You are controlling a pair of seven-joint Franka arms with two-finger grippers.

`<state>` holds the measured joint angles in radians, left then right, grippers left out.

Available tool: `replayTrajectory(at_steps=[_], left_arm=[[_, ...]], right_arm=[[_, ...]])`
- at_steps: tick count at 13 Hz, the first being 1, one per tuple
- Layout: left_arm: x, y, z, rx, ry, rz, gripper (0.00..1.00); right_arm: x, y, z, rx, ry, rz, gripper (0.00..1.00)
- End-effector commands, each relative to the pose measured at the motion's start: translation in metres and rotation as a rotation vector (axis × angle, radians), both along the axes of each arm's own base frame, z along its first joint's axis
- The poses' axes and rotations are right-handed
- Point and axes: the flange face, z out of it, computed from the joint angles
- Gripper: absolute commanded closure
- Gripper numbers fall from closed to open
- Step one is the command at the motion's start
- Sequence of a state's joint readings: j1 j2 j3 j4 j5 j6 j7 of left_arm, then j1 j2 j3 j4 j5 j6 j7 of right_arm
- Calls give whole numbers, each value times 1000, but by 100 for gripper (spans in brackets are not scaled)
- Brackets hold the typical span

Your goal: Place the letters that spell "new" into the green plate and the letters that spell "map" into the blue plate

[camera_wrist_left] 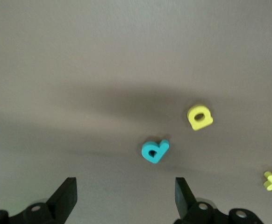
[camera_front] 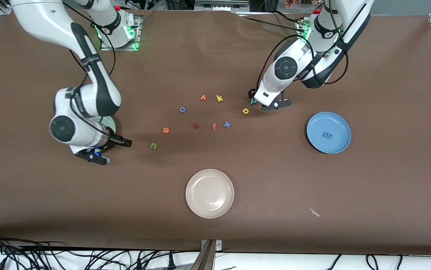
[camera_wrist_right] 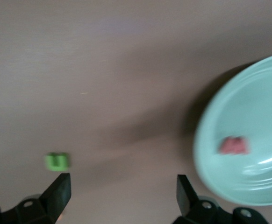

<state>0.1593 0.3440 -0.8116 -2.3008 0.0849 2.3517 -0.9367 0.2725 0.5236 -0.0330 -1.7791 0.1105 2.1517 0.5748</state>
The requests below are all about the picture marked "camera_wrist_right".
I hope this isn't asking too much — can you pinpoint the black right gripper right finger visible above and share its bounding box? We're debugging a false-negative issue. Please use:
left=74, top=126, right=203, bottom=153
left=173, top=174, right=270, bottom=224

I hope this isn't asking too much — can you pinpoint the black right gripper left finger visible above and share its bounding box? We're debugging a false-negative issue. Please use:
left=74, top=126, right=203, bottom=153
left=0, top=173, right=72, bottom=224

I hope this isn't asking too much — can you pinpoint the green foam letter u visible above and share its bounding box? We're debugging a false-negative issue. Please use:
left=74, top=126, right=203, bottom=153
left=44, top=152, right=71, bottom=171

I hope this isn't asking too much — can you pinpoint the pink foam letter w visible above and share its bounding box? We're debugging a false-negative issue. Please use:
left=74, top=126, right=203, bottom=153
left=217, top=136, right=250, bottom=155

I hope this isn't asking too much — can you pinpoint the green plate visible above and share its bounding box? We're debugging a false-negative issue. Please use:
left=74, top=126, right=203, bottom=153
left=193, top=51, right=272, bottom=206

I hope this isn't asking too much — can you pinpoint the brown table cover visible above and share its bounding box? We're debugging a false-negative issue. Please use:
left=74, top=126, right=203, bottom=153
left=0, top=0, right=272, bottom=224

